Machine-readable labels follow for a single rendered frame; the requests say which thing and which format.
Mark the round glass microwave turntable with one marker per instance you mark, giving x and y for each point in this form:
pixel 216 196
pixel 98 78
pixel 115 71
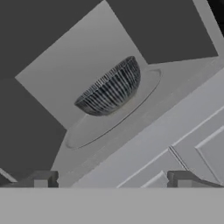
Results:
pixel 96 128

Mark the white panelled cupboard door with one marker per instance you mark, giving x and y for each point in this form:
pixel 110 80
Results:
pixel 204 145
pixel 157 172

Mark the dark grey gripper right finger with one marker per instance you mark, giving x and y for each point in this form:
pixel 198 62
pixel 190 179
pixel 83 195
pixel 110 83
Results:
pixel 182 178

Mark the blue striped bowl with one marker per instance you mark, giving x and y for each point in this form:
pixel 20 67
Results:
pixel 112 89

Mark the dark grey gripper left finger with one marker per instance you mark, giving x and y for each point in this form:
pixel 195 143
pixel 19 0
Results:
pixel 43 178

